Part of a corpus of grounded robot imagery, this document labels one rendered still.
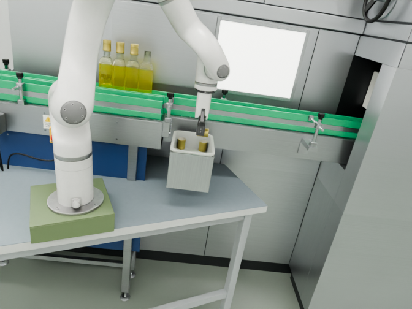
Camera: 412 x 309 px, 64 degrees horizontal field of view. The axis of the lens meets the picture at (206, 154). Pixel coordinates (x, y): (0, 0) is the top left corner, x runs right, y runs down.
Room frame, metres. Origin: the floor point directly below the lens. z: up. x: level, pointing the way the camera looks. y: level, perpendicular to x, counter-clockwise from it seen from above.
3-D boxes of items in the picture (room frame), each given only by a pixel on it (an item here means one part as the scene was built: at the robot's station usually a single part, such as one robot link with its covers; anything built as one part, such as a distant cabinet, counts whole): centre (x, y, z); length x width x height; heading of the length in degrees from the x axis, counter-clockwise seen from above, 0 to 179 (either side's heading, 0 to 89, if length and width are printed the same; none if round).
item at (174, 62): (1.62, 0.06, 1.32); 0.90 x 0.03 x 0.34; 94
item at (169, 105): (1.35, 0.18, 1.12); 0.17 x 0.03 x 0.12; 4
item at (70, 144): (1.01, 0.46, 1.13); 0.19 x 0.12 x 0.24; 29
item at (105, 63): (1.45, 0.49, 1.16); 0.06 x 0.06 x 0.21; 5
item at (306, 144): (1.40, -0.46, 1.07); 0.17 x 0.05 x 0.23; 4
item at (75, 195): (0.99, 0.44, 0.91); 0.19 x 0.19 x 0.18
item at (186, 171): (1.29, 0.06, 0.92); 0.27 x 0.17 x 0.15; 4
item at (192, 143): (1.26, 0.06, 0.97); 0.22 x 0.17 x 0.09; 4
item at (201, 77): (1.21, 0.04, 1.34); 0.09 x 0.08 x 0.13; 30
